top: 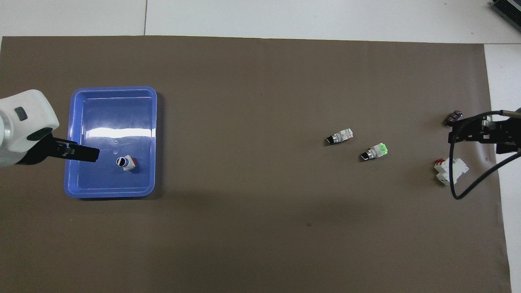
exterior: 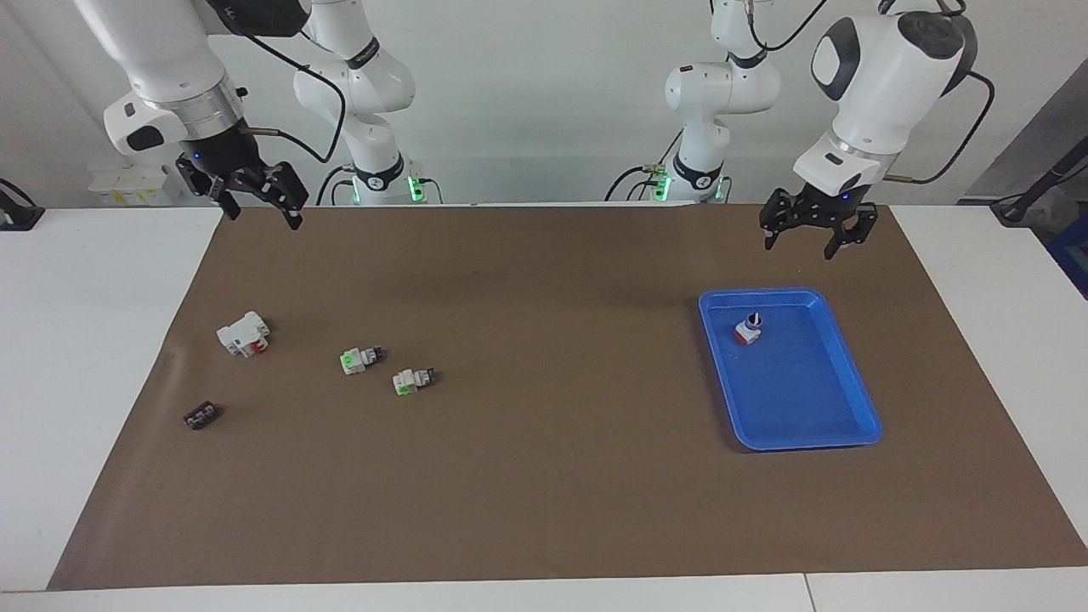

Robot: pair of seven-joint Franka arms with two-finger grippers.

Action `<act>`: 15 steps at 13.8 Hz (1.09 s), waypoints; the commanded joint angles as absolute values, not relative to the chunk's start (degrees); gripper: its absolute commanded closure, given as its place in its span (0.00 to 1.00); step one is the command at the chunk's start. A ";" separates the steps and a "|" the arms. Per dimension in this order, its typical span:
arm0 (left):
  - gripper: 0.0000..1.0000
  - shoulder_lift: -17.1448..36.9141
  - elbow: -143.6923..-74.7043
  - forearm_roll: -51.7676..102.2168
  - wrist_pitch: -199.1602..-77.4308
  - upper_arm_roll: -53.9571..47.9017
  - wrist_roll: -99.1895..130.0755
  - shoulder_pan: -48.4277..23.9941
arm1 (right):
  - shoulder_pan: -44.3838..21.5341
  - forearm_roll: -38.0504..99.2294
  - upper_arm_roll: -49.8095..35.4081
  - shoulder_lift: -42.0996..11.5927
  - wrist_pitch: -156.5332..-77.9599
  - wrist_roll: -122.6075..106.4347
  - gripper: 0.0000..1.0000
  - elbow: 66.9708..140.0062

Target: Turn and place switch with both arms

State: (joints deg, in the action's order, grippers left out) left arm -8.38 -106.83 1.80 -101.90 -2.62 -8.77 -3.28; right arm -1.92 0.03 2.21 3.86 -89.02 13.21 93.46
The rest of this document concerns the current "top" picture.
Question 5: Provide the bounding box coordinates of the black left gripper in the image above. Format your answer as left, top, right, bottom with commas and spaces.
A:
16, 133, 101, 166

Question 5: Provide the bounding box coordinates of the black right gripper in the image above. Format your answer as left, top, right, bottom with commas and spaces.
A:
448, 115, 521, 155

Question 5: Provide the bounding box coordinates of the selector switch with orange block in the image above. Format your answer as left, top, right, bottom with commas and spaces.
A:
115, 154, 138, 173

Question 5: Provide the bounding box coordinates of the white circuit breaker red lever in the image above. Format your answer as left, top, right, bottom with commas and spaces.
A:
434, 157, 469, 186

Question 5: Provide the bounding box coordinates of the blue plastic tray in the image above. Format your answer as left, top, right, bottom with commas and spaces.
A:
64, 86, 158, 199

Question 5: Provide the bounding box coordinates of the grey finned metal device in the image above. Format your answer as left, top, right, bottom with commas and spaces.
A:
490, 0, 521, 27

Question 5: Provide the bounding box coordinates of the brown table mat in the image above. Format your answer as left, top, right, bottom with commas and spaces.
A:
0, 36, 512, 293

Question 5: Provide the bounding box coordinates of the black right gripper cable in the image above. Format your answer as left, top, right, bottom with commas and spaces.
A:
448, 110, 521, 200

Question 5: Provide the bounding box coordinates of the selector switch with green block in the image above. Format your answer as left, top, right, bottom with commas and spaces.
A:
359, 142, 389, 162

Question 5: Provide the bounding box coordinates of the selector switch with white block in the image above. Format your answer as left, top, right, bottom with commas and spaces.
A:
326, 129, 354, 145

